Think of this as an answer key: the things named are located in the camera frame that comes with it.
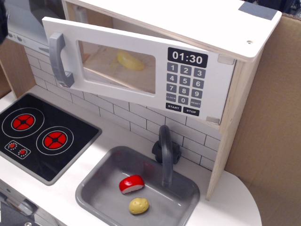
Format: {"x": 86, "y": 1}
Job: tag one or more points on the white toy microwave door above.
{"x": 177, "y": 77}

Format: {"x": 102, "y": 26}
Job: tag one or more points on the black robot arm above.
{"x": 3, "y": 21}

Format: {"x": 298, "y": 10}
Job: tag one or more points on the wooden toy microwave cabinet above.
{"x": 229, "y": 27}

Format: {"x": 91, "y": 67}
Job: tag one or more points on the dark grey toy faucet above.
{"x": 167, "y": 154}

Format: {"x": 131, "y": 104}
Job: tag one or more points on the yellow toy banana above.
{"x": 128, "y": 61}

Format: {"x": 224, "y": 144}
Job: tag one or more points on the red toy cheese wedge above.
{"x": 131, "y": 183}

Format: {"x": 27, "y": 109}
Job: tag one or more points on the yellow toy potato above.
{"x": 138, "y": 205}

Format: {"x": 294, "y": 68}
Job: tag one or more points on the grey toy sink basin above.
{"x": 100, "y": 195}

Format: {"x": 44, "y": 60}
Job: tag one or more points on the black toy stovetop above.
{"x": 41, "y": 139}

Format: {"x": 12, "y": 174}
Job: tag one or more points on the brown cardboard panel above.
{"x": 266, "y": 152}

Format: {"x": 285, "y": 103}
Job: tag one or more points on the grey tape patch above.
{"x": 258, "y": 11}

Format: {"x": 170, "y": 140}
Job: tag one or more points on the grey range hood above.
{"x": 25, "y": 21}

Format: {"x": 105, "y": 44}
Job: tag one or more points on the grey oven front handle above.
{"x": 26, "y": 203}

